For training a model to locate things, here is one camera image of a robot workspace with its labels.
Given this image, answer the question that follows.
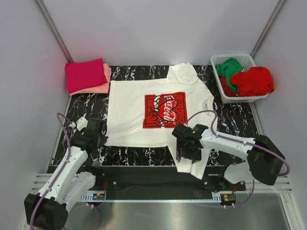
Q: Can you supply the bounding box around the folded magenta t-shirt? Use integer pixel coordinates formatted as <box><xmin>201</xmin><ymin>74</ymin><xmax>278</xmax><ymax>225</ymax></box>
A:
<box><xmin>65</xmin><ymin>58</ymin><xmax>107</xmax><ymax>94</ymax></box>

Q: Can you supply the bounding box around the white printed t-shirt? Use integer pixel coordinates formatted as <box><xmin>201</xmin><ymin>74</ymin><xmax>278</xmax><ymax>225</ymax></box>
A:
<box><xmin>104</xmin><ymin>62</ymin><xmax>219</xmax><ymax>180</ymax></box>

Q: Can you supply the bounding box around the black marble pattern mat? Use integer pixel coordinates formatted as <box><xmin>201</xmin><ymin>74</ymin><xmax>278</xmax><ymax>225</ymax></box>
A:
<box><xmin>66</xmin><ymin>65</ymin><xmax>259</xmax><ymax>166</ymax></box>

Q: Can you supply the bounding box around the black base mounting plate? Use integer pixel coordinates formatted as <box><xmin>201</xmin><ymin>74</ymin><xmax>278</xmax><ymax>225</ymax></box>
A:
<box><xmin>76</xmin><ymin>165</ymin><xmax>247</xmax><ymax>201</ymax></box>

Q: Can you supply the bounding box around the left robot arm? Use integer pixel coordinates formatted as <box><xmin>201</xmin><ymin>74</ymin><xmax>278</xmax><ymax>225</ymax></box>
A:
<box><xmin>24</xmin><ymin>117</ymin><xmax>107</xmax><ymax>230</ymax></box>

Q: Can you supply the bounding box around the aluminium rail frame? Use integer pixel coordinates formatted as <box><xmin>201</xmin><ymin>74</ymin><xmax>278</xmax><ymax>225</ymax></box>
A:
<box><xmin>31</xmin><ymin>173</ymin><xmax>292</xmax><ymax>194</ymax></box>

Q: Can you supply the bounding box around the green t-shirt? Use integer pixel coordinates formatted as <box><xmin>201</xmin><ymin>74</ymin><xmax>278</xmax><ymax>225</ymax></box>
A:
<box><xmin>215</xmin><ymin>58</ymin><xmax>244</xmax><ymax>93</ymax></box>

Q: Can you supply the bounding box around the white plastic laundry basket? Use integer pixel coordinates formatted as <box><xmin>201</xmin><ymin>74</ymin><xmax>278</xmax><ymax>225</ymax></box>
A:
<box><xmin>211</xmin><ymin>54</ymin><xmax>269</xmax><ymax>104</ymax></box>

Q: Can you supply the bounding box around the red t-shirt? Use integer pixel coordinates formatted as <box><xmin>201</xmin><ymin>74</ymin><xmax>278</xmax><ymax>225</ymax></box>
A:
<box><xmin>219</xmin><ymin>67</ymin><xmax>274</xmax><ymax>97</ymax></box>

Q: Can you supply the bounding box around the folded salmon pink t-shirt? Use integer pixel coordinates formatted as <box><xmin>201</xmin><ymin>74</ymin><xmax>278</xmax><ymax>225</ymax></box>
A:
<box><xmin>69</xmin><ymin>62</ymin><xmax>112</xmax><ymax>97</ymax></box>

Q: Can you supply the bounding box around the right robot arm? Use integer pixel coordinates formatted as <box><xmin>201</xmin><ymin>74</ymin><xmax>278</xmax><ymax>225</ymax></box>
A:
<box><xmin>172</xmin><ymin>124</ymin><xmax>287</xmax><ymax>190</ymax></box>

